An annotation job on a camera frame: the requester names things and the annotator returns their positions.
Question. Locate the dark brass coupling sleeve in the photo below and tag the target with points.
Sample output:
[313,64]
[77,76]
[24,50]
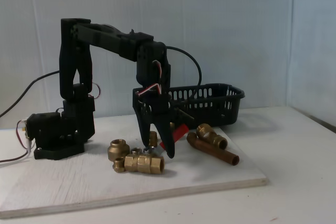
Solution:
[172,125]

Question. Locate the brass hex double nipple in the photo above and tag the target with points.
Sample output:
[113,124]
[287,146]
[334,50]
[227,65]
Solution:
[153,137]

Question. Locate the chrome nut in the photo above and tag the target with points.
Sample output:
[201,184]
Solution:
[147,150]

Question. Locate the silver hex bushing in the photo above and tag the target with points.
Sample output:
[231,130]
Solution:
[136,151]

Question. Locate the brass bell reducer fitting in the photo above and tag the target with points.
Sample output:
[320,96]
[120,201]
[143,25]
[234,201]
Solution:
[118,150]

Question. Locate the black plastic slotted basket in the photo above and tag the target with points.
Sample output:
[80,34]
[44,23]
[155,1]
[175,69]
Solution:
[210,111]

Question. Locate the brass tee fitting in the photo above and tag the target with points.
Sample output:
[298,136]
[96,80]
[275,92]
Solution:
[215,140]

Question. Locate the small brass threaded nipple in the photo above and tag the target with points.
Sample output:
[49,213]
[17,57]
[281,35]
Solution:
[118,165]

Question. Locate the copper pipe piece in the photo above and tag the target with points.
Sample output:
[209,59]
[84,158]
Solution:
[215,151]

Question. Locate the white painted wooden board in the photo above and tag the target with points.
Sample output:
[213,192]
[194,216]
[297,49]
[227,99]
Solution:
[78,179]

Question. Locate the small controller circuit board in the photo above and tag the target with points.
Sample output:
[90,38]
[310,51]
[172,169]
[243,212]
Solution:
[25,129]

